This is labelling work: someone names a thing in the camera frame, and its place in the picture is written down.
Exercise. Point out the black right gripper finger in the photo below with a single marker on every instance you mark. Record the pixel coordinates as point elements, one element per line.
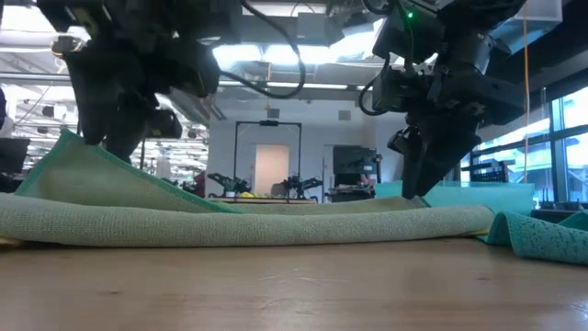
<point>464,147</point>
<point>427,161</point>

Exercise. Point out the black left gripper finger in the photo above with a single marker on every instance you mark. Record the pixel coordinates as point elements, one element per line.
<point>126,128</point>
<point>89,106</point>

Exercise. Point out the sage green microfiber towel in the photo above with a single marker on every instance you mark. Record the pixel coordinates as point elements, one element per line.
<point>229,225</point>

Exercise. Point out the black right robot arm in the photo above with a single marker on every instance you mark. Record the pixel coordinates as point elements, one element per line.
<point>459,27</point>

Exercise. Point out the black background robot arm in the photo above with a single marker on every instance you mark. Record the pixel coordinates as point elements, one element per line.
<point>301,186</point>
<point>229,184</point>

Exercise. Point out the teal microfiber towel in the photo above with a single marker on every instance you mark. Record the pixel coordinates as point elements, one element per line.
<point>542,239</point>

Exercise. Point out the black perforated panel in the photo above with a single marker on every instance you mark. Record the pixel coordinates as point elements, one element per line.
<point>489,176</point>

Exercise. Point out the teal translucent plastic bin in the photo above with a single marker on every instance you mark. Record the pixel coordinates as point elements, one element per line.
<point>482,197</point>

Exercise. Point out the dark monitor screen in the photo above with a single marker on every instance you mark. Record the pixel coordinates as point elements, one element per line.
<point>14,156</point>

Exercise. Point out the long ceiling light strip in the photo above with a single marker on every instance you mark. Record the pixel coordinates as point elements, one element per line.
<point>321,86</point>

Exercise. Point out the pale pink door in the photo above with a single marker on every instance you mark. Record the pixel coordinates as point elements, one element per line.
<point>271,165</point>

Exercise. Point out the grey ceiling box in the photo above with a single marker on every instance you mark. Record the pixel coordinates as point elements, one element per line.
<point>312,25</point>

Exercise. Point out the background wooden table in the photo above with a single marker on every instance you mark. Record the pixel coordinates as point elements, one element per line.
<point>275,200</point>

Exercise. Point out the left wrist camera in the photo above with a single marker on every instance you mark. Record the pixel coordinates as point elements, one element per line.
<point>164,123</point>

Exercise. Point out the grey wall speaker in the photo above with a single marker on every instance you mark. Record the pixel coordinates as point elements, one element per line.
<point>344,115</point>
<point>273,113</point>

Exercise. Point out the black gantry frame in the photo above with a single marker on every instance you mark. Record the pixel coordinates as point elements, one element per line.
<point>268,122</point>

